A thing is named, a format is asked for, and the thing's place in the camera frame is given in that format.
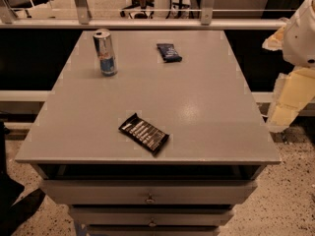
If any blue rxbar blueberry wrapper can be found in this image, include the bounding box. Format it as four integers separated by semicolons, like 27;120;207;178
157;43;182;63

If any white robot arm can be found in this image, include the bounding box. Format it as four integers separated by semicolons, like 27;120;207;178
262;0;315;133

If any silver blue energy drink can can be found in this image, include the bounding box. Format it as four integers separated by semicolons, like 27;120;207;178
93;29;117;77

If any top drawer knob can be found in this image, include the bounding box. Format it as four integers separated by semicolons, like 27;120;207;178
145;194;156;205

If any black office chair centre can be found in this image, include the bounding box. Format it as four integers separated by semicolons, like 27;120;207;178
120;0;190;20

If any black snack bar wrapper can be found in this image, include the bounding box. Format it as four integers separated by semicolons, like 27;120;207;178
119;113;169;155

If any metal railing frame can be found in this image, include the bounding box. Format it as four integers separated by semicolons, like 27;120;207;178
0;0;285;30

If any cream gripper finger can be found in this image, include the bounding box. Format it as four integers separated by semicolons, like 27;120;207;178
262;27;285;51
266;67;315;133

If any drawer knob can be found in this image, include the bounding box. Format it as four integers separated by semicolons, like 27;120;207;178
145;194;156;205
148;218;157;227

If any grey drawer cabinet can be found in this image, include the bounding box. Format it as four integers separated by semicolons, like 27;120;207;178
17;30;280;236

